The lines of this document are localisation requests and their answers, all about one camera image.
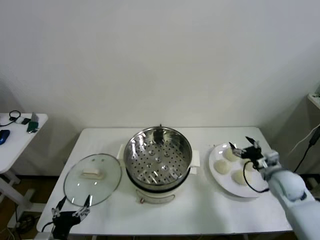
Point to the small white device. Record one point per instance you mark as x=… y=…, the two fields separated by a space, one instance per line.
x=18 y=120

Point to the blue computer mouse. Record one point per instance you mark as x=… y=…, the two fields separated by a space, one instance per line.
x=3 y=136

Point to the white stand foot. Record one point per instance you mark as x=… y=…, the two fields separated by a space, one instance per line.
x=314 y=181

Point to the white steamed baozi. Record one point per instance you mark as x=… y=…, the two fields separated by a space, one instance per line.
x=240 y=178
x=228 y=156
x=222 y=167
x=251 y=168

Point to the cream electric cooker base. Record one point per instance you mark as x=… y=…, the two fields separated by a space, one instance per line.
x=155 y=197

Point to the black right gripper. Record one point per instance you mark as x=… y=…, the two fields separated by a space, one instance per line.
x=251 y=153

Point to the round glass pot lid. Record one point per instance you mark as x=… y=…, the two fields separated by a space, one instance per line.
x=91 y=173

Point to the green handheld tool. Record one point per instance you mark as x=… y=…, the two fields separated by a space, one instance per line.
x=33 y=125

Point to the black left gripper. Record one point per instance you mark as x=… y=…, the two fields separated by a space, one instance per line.
x=62 y=220

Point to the perforated steel steamer basket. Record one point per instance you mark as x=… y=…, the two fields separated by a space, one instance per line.
x=140 y=150

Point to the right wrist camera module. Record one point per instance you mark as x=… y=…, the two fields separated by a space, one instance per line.
x=261 y=163

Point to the large white plate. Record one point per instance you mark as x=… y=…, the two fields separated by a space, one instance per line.
x=225 y=185

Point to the white wall shelf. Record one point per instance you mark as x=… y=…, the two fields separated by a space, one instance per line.
x=315 y=102

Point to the small black device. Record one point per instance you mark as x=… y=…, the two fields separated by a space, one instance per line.
x=25 y=121

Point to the white side table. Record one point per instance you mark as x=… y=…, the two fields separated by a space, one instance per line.
x=17 y=150

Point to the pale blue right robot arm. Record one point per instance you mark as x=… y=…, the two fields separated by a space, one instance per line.
x=287 y=182

